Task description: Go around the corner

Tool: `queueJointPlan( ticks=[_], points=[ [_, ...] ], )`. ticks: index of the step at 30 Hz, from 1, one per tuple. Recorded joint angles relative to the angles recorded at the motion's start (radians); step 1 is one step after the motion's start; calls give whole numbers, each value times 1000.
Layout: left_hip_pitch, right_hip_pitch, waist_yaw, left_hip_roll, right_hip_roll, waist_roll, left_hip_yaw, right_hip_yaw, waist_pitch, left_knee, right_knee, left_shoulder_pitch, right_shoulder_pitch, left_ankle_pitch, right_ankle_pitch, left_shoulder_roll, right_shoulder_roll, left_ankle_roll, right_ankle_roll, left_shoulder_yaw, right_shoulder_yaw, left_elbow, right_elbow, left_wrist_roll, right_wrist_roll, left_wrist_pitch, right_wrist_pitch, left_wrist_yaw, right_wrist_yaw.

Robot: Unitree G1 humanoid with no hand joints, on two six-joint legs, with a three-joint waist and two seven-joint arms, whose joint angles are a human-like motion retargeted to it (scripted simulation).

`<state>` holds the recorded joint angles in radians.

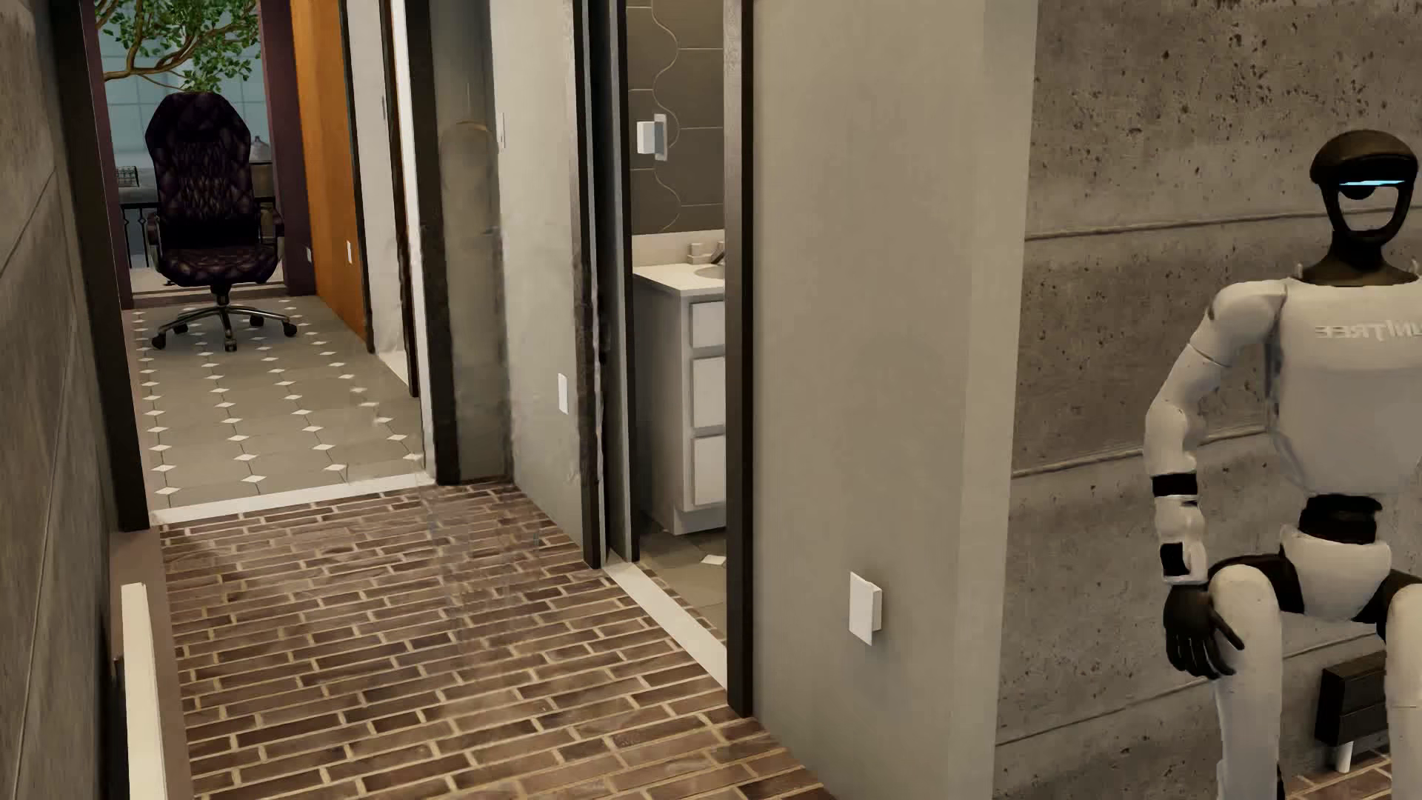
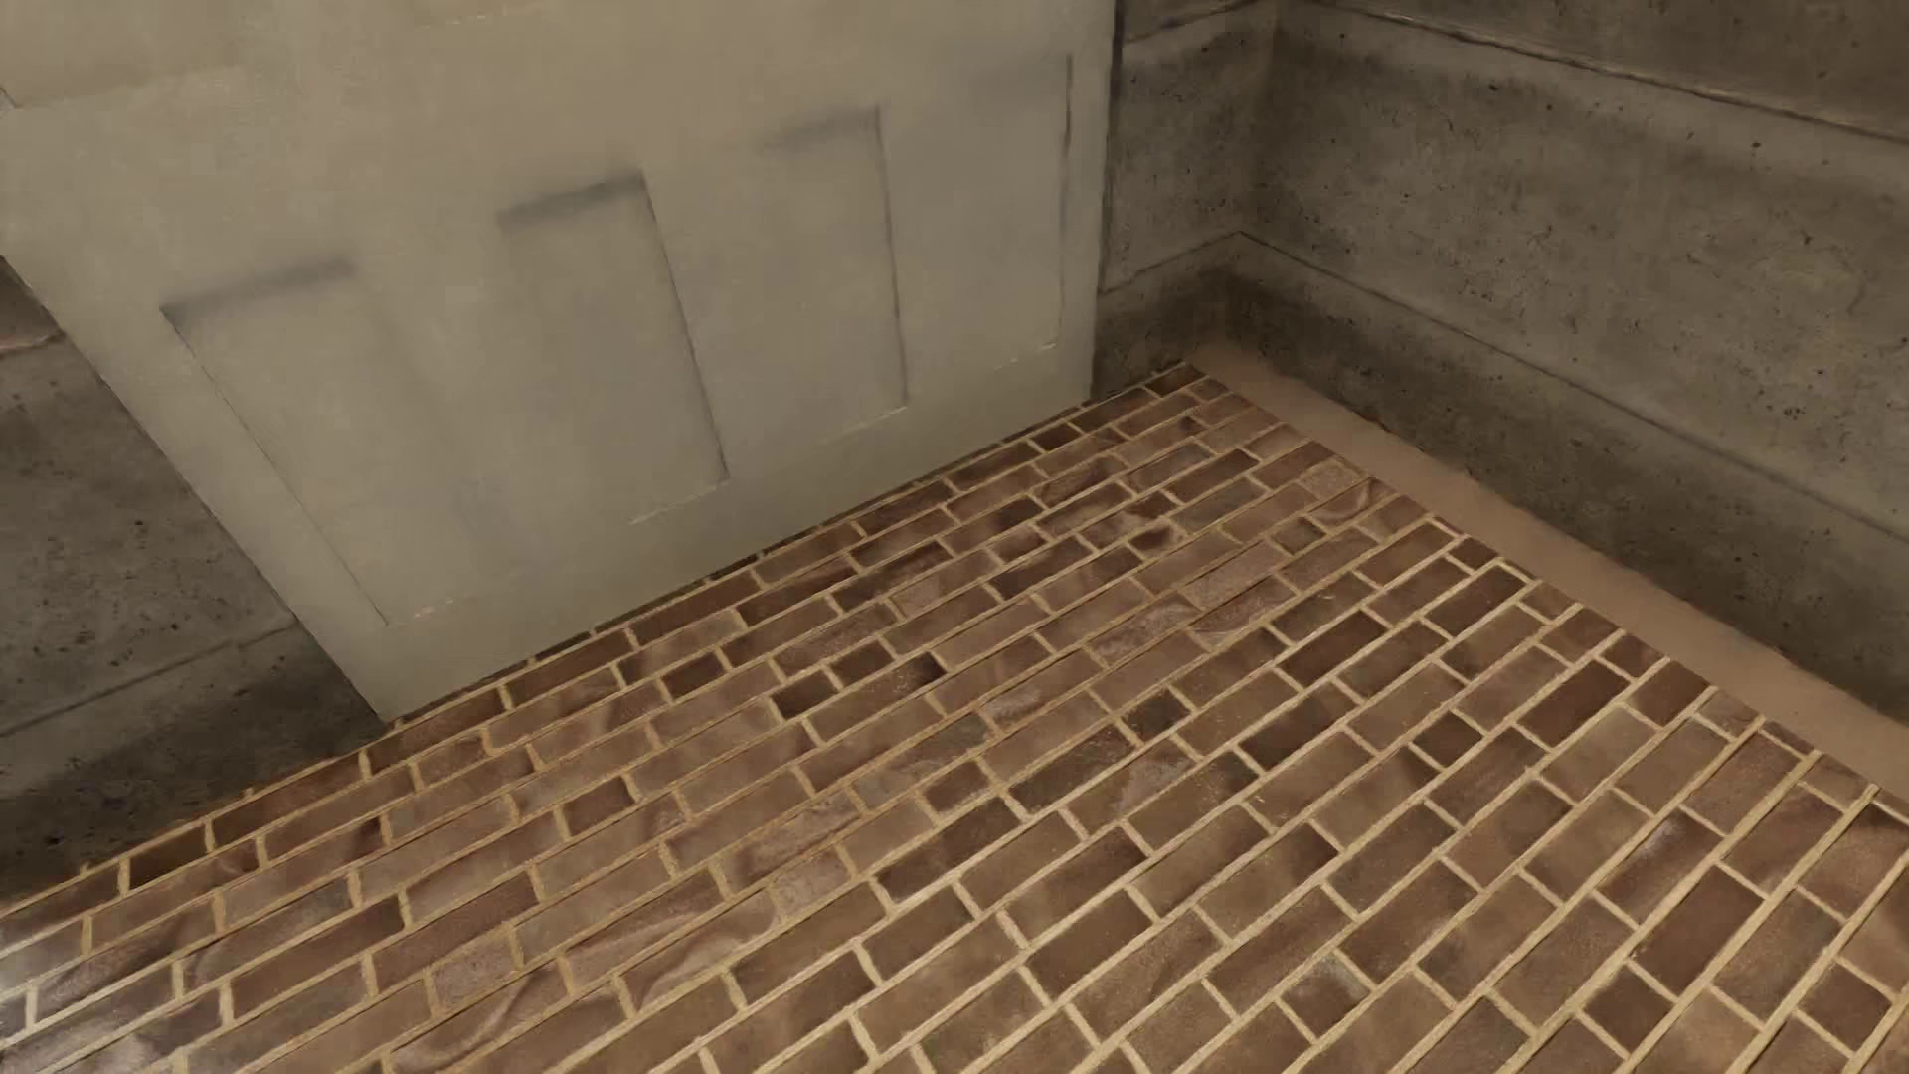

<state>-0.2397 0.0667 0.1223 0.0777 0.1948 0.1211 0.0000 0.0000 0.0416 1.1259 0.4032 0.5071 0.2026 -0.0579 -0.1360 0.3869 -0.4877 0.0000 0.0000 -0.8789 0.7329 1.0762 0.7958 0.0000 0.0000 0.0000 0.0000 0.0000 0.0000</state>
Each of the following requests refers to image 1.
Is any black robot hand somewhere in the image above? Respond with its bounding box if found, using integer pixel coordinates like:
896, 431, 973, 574
1162, 580, 1246, 681

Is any white right robot leg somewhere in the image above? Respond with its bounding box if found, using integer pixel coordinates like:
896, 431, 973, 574
1206, 561, 1308, 800

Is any white robot leg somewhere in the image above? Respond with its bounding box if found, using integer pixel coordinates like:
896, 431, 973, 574
1378, 576, 1422, 800
1206, 561, 1308, 800

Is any white and black robot pelvis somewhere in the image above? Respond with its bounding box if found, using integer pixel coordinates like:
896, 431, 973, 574
1278, 493, 1397, 624

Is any black low cabinet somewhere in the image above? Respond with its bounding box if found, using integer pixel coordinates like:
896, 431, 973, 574
1314, 651, 1391, 776

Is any white left robot leg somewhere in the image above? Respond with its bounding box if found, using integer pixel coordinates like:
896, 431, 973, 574
1378, 576, 1422, 800

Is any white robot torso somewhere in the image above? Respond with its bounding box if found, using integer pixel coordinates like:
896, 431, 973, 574
1266, 273, 1422, 498

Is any black robot head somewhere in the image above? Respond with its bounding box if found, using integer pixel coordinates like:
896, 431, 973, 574
1309, 130, 1421, 286

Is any white bathroom vanity cabinet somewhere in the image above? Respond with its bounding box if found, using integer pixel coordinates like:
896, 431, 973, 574
631, 262, 728, 538

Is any orange wooden door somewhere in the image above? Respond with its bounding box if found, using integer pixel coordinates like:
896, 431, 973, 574
289, 0, 371, 341

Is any white low ledge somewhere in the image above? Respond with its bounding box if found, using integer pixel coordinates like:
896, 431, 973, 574
118, 581, 170, 800

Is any dark quilted office chair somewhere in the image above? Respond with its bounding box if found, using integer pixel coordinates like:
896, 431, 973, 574
143, 91, 300, 355

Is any dark desk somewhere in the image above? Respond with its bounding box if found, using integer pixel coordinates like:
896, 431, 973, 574
116, 164, 279, 270

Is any green leafy tree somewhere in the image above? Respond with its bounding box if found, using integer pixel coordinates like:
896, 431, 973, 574
94, 0, 264, 93

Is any white wall outlet plate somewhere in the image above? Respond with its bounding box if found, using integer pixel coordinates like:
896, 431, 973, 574
847, 571, 886, 648

